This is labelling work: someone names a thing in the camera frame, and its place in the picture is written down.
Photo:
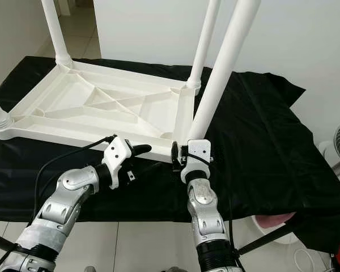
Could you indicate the grey robot right foot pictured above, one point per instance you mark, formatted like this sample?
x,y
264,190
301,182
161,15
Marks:
x,y
174,270

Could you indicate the grey robot left foot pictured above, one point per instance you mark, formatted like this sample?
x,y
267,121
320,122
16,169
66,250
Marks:
x,y
90,269

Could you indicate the black metal stand leg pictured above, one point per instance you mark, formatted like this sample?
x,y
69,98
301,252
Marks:
x,y
266,241
1,239

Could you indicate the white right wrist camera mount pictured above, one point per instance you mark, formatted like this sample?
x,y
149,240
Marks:
x,y
198,150

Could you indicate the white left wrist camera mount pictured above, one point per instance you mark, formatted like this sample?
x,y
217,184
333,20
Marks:
x,y
118,152

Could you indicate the white plastic table top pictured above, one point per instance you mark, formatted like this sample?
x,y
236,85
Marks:
x,y
79,107

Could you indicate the black cloth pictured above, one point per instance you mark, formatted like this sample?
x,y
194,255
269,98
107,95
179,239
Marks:
x,y
266,141

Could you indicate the grey robot foot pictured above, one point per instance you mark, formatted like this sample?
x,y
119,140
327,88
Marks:
x,y
90,269
174,270

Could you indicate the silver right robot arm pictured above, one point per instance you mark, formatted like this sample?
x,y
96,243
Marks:
x,y
201,195

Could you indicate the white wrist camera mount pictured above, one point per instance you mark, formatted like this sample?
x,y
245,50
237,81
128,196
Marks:
x,y
198,150
118,152

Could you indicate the pink stool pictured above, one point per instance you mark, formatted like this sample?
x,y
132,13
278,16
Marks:
x,y
275,221

